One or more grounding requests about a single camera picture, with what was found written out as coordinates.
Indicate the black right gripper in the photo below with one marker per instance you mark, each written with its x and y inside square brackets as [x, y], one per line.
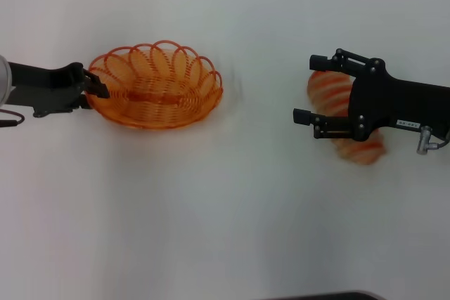
[386, 103]

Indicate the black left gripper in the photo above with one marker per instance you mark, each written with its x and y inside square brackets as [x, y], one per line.
[45, 78]

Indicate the striped bread loaf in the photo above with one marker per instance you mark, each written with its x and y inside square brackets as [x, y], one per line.
[327, 92]

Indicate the orange woven plastic basket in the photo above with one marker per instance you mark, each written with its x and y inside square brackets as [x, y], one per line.
[158, 103]

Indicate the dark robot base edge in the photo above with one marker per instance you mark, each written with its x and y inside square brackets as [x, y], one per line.
[327, 296]

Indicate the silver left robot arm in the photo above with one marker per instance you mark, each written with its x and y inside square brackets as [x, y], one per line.
[3, 78]

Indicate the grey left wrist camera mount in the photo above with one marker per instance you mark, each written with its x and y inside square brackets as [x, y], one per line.
[45, 99]

